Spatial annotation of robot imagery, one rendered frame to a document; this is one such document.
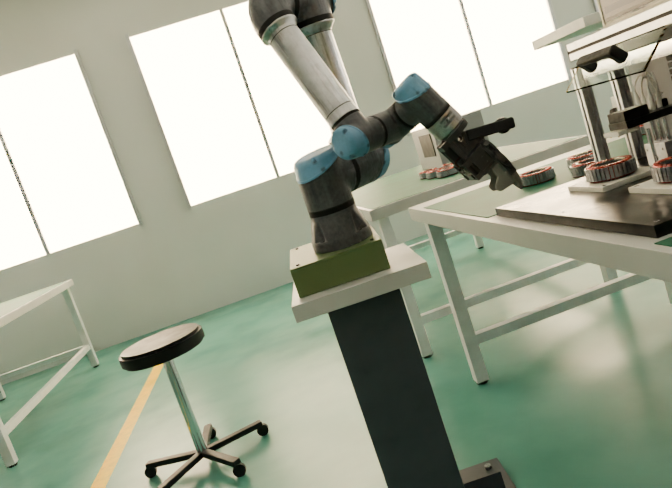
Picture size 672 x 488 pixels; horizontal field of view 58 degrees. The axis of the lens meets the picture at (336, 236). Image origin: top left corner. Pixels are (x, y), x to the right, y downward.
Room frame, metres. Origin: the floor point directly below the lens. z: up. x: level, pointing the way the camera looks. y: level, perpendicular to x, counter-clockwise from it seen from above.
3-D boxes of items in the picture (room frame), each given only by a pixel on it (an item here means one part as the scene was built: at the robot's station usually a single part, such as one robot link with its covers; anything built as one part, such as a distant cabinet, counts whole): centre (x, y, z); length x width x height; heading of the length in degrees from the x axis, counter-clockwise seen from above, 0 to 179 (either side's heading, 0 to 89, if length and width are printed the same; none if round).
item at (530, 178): (1.90, -0.66, 0.77); 0.11 x 0.11 x 0.04
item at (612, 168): (1.40, -0.66, 0.80); 0.11 x 0.11 x 0.04
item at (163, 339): (2.41, 0.80, 0.28); 0.54 x 0.49 x 0.56; 96
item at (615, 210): (1.28, -0.69, 0.76); 0.64 x 0.47 x 0.02; 6
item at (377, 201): (3.66, -0.63, 0.38); 1.85 x 1.10 x 0.75; 6
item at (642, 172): (1.40, -0.66, 0.78); 0.15 x 0.15 x 0.01; 6
